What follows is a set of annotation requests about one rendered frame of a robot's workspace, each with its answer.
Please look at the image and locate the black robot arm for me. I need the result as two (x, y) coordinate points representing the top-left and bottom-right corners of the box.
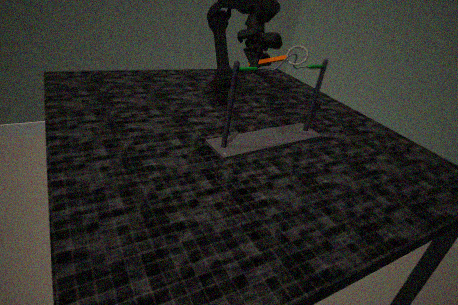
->
(207, 0), (283, 106)

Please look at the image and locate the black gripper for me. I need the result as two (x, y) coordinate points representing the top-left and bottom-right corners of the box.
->
(237, 25), (271, 68)

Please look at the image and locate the orange vertical bar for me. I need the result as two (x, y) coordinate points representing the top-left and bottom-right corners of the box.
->
(258, 45), (309, 66)

